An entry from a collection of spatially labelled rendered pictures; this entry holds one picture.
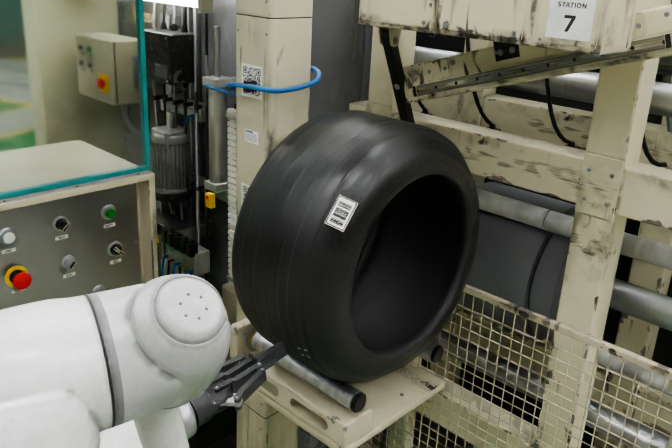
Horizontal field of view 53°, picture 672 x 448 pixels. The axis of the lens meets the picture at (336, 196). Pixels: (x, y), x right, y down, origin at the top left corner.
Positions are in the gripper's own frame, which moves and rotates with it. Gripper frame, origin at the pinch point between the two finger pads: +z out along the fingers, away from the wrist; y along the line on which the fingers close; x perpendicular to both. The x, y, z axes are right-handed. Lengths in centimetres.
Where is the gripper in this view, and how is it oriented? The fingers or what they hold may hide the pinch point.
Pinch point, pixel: (270, 356)
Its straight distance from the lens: 139.4
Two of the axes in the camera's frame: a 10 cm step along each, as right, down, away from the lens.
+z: 7.0, -3.3, 6.4
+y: -7.2, -2.6, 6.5
